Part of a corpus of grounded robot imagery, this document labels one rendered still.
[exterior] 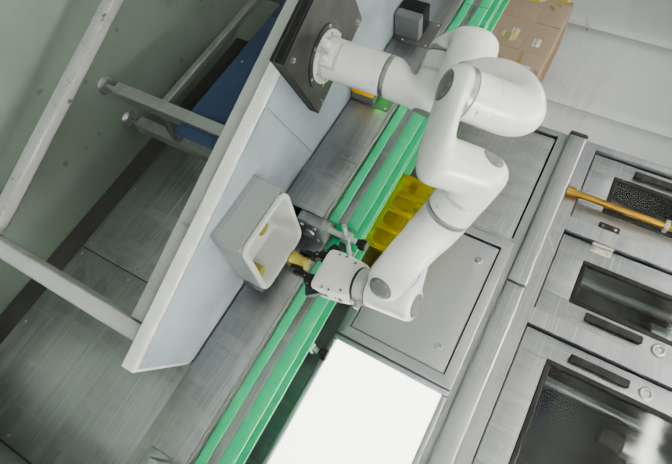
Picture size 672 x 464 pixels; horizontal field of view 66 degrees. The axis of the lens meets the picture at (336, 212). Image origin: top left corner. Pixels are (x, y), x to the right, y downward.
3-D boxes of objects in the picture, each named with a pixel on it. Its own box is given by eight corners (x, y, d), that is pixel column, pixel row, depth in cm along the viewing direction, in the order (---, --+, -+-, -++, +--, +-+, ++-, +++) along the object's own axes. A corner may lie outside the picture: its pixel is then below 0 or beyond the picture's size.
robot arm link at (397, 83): (372, 93, 111) (443, 118, 106) (396, 35, 110) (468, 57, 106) (381, 106, 120) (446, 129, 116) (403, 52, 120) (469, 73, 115)
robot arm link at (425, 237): (442, 185, 94) (389, 254, 108) (407, 212, 85) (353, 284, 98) (479, 217, 92) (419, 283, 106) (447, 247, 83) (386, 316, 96)
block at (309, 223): (300, 236, 139) (323, 247, 137) (294, 219, 131) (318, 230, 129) (307, 225, 141) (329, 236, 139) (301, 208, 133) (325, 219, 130)
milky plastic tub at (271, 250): (238, 277, 130) (266, 292, 127) (209, 237, 110) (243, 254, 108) (275, 222, 136) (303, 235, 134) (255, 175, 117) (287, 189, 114)
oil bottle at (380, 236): (341, 233, 149) (410, 264, 142) (340, 224, 144) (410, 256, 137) (351, 218, 151) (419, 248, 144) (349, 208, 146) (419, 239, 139)
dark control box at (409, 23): (392, 34, 160) (418, 42, 157) (392, 13, 153) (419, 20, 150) (404, 17, 163) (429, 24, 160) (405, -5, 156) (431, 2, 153)
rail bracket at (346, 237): (324, 249, 139) (365, 269, 135) (315, 219, 124) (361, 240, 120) (329, 240, 140) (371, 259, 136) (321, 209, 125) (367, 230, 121)
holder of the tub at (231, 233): (242, 283, 134) (267, 296, 132) (209, 235, 111) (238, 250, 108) (277, 230, 141) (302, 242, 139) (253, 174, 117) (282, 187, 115)
